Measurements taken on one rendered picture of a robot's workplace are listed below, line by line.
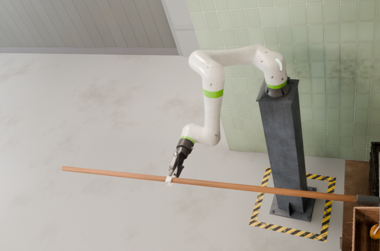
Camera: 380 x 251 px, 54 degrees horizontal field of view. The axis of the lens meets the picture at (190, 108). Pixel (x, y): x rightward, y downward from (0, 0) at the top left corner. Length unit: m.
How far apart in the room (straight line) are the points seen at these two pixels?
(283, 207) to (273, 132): 0.89
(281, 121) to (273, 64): 0.42
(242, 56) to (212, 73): 0.34
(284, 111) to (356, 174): 0.68
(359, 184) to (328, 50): 0.90
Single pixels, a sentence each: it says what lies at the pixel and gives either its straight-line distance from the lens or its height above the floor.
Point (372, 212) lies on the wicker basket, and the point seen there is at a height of 0.70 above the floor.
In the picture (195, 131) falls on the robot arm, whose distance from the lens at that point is 2.22.
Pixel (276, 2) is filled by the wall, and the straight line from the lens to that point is 2.58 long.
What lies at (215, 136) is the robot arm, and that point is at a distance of 2.19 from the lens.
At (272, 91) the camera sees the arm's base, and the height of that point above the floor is 1.24.
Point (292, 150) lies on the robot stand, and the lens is 2.59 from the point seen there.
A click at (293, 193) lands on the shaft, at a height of 1.19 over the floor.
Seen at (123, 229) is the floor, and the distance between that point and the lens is 3.50.
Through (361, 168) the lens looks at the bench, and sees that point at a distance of 2.73.
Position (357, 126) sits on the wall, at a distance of 3.22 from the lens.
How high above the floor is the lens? 2.72
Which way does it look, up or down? 40 degrees down
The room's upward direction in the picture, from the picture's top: 19 degrees counter-clockwise
